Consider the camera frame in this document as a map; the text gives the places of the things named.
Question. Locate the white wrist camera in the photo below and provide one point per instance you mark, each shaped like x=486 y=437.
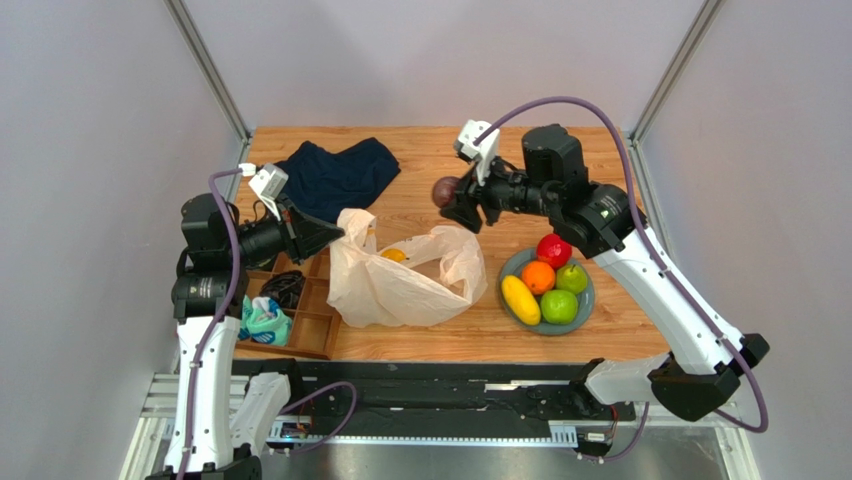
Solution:
x=477 y=143
x=266 y=182

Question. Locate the yellow fake lemon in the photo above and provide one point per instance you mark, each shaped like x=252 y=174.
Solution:
x=520 y=300

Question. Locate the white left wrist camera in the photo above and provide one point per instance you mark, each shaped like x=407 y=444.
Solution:
x=266 y=182

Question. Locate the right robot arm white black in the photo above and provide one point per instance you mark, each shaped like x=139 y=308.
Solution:
x=707 y=356

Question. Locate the navy blue cloth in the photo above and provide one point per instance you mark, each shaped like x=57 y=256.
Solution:
x=322 y=184

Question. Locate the left aluminium frame post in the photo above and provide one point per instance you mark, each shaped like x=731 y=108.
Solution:
x=192 y=36

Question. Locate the right aluminium frame post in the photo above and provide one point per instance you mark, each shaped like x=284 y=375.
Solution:
x=689 y=44

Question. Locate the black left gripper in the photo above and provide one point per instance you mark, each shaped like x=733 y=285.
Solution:
x=300 y=235

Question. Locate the aluminium frame post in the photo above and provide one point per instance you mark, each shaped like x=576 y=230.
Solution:
x=689 y=44
x=192 y=36

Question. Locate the brown wooden divider tray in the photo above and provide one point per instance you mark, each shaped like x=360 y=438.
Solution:
x=315 y=323

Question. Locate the dark purple fake plum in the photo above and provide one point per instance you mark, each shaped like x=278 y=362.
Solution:
x=443 y=191

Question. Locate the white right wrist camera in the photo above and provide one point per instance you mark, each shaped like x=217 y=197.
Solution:
x=477 y=143

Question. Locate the red fake apple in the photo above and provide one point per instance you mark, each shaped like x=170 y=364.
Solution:
x=554 y=251

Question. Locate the green fake pear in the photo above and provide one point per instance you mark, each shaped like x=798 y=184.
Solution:
x=571 y=278

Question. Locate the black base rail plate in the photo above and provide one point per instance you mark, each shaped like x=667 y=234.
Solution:
x=437 y=401

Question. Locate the teal white rolled sock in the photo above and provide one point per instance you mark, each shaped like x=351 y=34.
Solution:
x=265 y=322

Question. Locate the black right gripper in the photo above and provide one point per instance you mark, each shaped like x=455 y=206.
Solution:
x=481 y=199

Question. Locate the green fake apple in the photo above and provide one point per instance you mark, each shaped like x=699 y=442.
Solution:
x=559 y=307

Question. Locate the orange fake fruit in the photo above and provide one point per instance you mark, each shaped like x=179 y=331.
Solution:
x=539 y=277

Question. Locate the grey round plate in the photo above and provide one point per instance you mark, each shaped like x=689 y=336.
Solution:
x=514 y=265

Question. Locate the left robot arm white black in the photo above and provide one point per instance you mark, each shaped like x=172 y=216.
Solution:
x=210 y=440

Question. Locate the translucent plastic bag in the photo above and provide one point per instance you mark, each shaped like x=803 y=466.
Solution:
x=442 y=275

